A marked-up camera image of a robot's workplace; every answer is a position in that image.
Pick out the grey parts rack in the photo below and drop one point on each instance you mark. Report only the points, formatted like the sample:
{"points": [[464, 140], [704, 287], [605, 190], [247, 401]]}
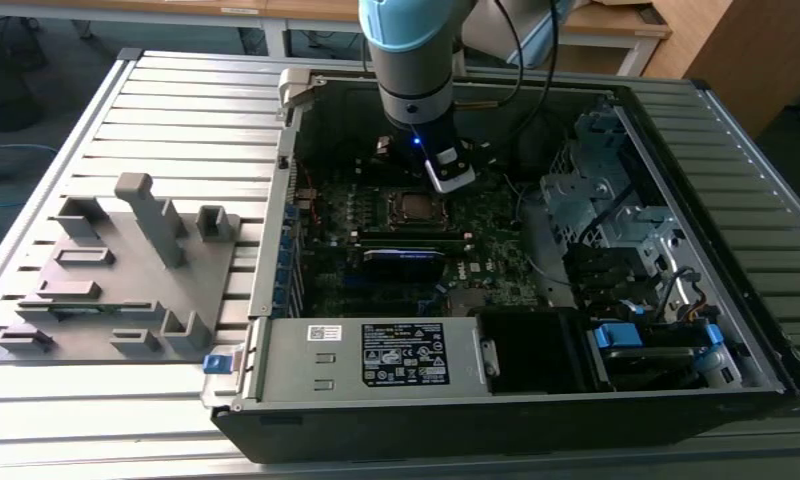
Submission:
{"points": [[139, 280]]}

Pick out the black office chair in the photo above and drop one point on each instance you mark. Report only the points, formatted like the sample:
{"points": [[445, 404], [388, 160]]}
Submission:
{"points": [[13, 100]]}

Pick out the hard disk in blue carrier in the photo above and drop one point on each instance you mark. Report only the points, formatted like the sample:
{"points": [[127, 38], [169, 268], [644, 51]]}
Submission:
{"points": [[616, 336]]}

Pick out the wooden desk white frame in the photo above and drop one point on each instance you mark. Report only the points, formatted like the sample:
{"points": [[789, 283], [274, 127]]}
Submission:
{"points": [[139, 7], [613, 27]]}

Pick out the wooden cabinet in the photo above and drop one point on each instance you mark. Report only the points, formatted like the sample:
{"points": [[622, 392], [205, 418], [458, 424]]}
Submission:
{"points": [[760, 50]]}

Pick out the black PC case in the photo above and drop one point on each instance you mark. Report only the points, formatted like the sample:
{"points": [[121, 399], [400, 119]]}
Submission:
{"points": [[506, 435]]}

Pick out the green RAM stick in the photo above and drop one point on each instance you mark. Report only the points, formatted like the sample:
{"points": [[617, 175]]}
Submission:
{"points": [[79, 311]]}

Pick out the black RAM slot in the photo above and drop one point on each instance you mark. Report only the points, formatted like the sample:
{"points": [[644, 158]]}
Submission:
{"points": [[406, 243], [406, 247], [406, 238], [406, 233]]}

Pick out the silver-topped CPU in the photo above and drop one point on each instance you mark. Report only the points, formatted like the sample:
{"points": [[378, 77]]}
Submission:
{"points": [[418, 206]]}

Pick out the green motherboard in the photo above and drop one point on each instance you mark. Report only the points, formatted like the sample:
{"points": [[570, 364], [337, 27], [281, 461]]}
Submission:
{"points": [[500, 265]]}

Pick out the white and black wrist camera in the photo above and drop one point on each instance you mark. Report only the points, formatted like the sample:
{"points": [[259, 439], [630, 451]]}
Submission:
{"points": [[449, 172]]}

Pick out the beige case latch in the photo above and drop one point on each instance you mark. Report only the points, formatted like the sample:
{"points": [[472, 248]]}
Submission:
{"points": [[291, 87]]}

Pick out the black graphics card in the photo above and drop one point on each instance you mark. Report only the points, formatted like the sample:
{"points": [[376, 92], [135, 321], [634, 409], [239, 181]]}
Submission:
{"points": [[402, 256]]}

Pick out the grey power supply unit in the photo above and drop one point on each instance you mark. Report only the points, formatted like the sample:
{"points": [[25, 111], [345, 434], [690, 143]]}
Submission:
{"points": [[279, 360]]}

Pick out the small dark wrist camera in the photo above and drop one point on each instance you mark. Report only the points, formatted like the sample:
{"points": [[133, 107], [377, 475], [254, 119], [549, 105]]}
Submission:
{"points": [[385, 147]]}

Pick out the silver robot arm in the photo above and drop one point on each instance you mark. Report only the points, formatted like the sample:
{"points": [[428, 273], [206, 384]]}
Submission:
{"points": [[413, 75]]}

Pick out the blue release latch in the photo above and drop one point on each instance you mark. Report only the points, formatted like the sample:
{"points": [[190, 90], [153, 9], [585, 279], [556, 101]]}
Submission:
{"points": [[214, 364]]}

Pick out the silver disk bay cage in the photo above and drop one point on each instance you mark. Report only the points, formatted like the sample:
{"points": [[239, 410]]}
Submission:
{"points": [[573, 195]]}

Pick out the chipset heatsink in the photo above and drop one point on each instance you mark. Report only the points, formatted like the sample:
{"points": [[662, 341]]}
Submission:
{"points": [[468, 301]]}

